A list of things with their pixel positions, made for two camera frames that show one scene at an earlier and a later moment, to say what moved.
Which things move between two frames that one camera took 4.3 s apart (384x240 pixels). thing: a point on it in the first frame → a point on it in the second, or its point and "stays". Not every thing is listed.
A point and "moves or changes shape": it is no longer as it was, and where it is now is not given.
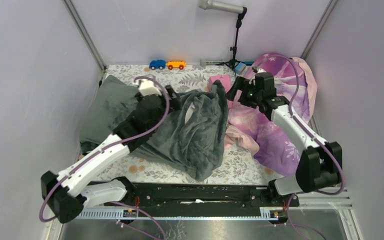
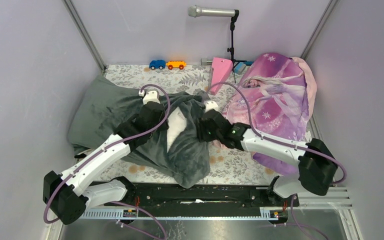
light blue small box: (239, 68) stays
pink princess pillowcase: (249, 128) stays
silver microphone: (221, 6) → (195, 11)
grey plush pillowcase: (193, 139) moves or changes shape
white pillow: (189, 113) → (177, 122)
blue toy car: (157, 64) stays
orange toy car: (180, 64) stays
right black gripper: (247, 84) → (202, 133)
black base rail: (199, 195) stays
